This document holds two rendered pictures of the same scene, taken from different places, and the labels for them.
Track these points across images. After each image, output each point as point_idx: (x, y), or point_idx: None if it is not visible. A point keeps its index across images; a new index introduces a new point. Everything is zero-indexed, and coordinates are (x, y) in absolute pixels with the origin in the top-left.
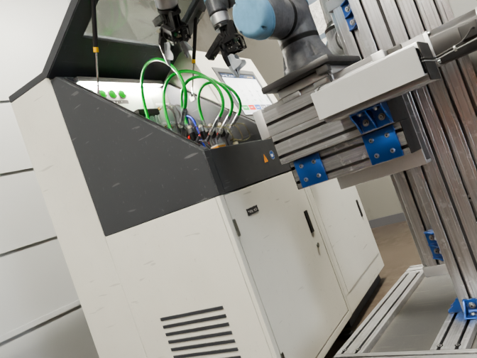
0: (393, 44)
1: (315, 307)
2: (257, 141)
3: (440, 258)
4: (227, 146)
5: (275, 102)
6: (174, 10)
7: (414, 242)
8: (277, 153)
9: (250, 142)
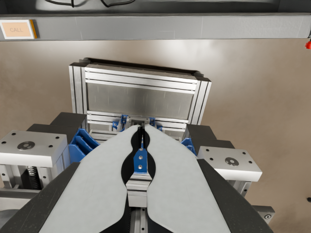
0: None
1: None
2: (166, 39)
3: (120, 131)
4: (40, 40)
5: (2, 180)
6: None
7: (127, 125)
8: (27, 130)
9: (137, 39)
